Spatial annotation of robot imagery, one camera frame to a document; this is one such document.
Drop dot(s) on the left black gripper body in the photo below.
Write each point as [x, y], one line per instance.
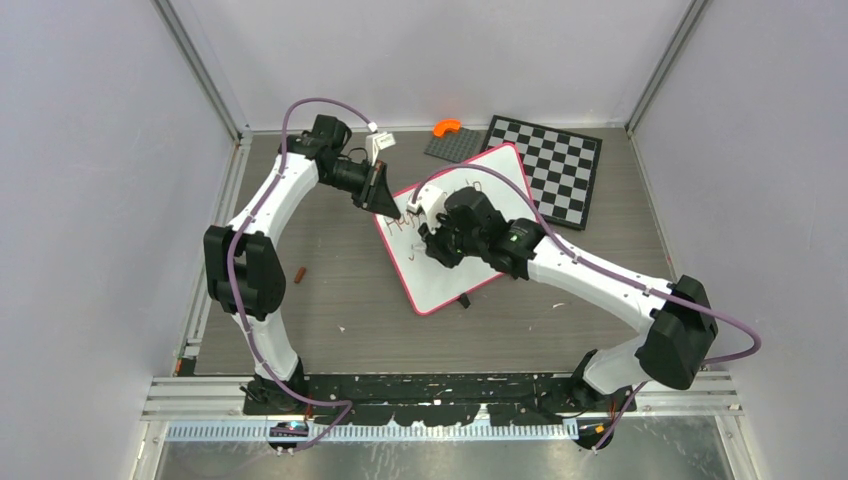
[363, 197]

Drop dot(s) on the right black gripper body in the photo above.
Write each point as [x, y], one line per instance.
[472, 244]

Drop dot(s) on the red marker cap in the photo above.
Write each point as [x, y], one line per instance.
[300, 275]

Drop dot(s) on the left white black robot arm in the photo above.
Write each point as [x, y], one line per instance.
[243, 271]

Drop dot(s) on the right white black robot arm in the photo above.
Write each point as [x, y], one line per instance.
[674, 331]

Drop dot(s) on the orange curved plastic piece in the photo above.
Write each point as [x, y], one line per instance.
[446, 126]

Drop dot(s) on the grey lego baseplate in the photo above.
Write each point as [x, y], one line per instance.
[455, 146]

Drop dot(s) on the black white checkerboard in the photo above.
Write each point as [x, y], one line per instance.
[560, 167]

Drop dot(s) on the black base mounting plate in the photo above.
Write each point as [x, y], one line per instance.
[435, 400]

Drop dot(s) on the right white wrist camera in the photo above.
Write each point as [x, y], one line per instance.
[428, 203]

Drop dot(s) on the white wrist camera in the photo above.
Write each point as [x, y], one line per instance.
[428, 203]
[376, 141]

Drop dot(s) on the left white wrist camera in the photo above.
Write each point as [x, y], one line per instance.
[376, 141]

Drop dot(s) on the white slotted cable duct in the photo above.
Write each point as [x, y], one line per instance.
[299, 431]

